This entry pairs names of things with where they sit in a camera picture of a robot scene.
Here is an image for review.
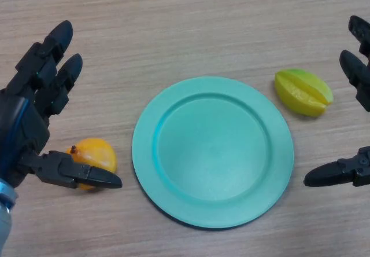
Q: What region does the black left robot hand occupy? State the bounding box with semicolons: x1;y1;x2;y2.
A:
0;20;123;191

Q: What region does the yellow pear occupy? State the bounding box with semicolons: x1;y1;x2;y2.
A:
65;137;117;190

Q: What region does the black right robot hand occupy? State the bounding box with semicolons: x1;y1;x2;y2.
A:
304;15;370;188

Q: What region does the yellow-green starfruit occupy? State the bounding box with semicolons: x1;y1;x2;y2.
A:
274;68;334;118

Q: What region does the green round plate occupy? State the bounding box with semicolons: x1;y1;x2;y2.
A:
131;76;294;230

